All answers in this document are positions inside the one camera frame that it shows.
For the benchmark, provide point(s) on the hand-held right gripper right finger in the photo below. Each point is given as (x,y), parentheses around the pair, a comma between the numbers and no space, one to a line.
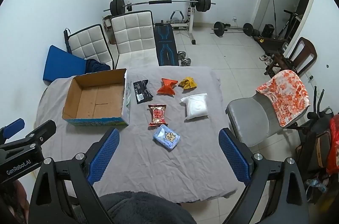
(233,155)

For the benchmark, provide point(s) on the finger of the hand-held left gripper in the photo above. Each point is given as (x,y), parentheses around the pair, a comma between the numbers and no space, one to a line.
(13,127)
(39,132)

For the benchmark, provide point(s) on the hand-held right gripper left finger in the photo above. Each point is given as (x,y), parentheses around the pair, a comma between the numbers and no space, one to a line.
(106,155)

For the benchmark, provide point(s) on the cardboard box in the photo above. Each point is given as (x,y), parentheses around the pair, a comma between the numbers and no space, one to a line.
(98,99)

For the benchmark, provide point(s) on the white clear plastic bag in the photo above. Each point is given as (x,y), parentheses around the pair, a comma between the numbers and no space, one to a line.
(195,106)

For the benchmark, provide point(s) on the blue tissue pack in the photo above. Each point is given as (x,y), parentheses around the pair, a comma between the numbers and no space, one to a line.
(166,137)

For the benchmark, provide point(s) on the red snack packet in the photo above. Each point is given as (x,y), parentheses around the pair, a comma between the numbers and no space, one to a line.
(158,115)

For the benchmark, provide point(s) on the black snack packet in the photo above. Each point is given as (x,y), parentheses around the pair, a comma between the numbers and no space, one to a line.
(141,91)

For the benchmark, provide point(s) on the yellow snack packet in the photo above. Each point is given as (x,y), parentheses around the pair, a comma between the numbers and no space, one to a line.
(188,83)

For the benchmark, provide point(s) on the orange snack packet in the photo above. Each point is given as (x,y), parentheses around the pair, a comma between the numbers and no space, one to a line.
(166,87)

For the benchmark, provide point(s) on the person's left hand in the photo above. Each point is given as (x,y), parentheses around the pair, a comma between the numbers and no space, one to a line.
(22,197)

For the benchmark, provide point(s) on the grey office chair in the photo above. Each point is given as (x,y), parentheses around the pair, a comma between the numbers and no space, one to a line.
(246,118)

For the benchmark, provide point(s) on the blue foam mat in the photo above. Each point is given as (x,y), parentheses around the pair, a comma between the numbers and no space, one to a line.
(62,66)

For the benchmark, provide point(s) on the orange floral towel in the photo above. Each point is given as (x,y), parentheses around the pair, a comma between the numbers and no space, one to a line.
(287,93)

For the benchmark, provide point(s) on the dark blue cloth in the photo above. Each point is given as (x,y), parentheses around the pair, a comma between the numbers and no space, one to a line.
(96,66)

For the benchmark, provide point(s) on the white quilted chair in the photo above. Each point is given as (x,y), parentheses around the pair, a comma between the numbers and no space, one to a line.
(88,45)
(133,36)

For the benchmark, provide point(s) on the red bag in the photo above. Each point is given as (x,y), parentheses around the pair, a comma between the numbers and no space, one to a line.
(334,144)

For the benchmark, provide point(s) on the pair of white shoes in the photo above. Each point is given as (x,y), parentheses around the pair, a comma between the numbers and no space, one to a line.
(265,58)

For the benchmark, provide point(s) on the black blue weight bench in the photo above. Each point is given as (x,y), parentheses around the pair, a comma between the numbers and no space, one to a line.
(165,46)

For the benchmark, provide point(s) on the dark wooden chair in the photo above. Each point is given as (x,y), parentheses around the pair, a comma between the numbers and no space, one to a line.
(304,52)

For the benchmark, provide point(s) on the small barbell black plates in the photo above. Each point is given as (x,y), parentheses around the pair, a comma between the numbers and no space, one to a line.
(219,29)

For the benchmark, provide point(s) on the black speaker box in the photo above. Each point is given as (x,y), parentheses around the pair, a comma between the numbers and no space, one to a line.
(268,30)

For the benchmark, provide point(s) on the white barbell rack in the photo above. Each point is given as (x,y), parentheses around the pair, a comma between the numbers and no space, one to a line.
(191,25)

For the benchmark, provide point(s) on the barbell with black plates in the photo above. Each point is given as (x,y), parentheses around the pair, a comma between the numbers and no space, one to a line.
(159,2)

